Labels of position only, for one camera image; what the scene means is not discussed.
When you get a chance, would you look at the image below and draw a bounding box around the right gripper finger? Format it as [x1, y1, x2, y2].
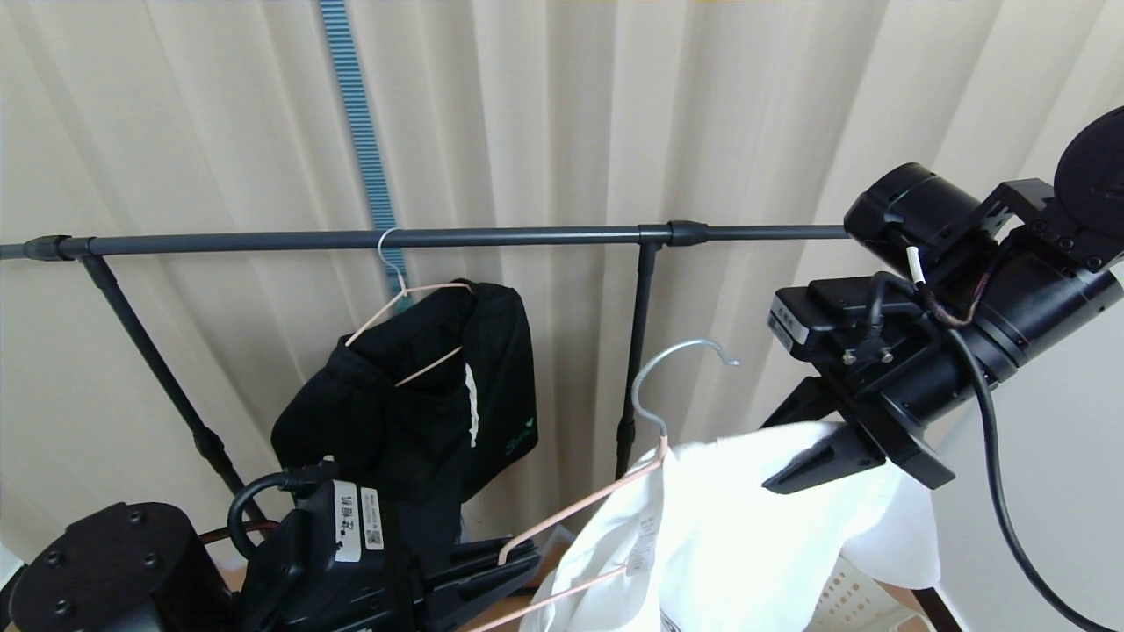
[762, 426, 888, 495]
[760, 377, 848, 428]

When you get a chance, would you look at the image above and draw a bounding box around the black garment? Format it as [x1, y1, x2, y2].
[270, 279, 538, 571]

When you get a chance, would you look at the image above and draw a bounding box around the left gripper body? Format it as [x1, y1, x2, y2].
[237, 562, 440, 632]

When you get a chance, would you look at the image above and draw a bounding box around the pink clothes hanger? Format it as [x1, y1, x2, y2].
[465, 340, 740, 632]
[344, 228, 475, 389]

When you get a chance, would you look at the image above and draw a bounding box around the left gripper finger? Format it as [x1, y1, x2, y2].
[421, 555, 544, 628]
[426, 537, 538, 585]

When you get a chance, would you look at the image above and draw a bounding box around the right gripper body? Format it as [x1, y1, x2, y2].
[847, 255, 1124, 491]

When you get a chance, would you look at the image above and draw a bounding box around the black cable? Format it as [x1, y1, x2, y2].
[227, 465, 339, 563]
[865, 272, 1094, 632]

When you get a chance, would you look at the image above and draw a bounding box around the black clothes rack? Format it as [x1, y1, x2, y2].
[0, 221, 853, 528]

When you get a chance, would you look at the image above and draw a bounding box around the white garment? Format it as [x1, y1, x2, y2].
[518, 421, 942, 632]

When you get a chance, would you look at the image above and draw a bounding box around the white laundry basket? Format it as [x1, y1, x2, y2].
[803, 553, 936, 632]

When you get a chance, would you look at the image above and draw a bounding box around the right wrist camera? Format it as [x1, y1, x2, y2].
[768, 274, 947, 394]

